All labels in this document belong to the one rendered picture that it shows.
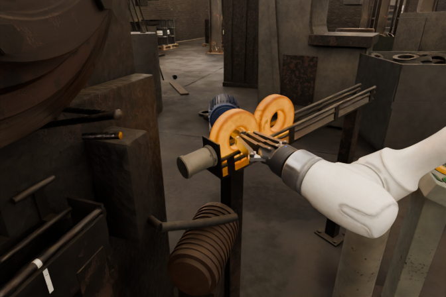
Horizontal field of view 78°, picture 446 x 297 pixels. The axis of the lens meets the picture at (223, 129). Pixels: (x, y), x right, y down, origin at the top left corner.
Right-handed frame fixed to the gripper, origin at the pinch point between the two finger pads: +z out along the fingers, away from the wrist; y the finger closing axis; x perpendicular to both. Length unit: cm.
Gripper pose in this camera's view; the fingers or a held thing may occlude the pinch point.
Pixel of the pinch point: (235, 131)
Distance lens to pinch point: 76.7
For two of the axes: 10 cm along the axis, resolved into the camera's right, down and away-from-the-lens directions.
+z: -6.1, -3.7, 7.0
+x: 0.5, -9.0, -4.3
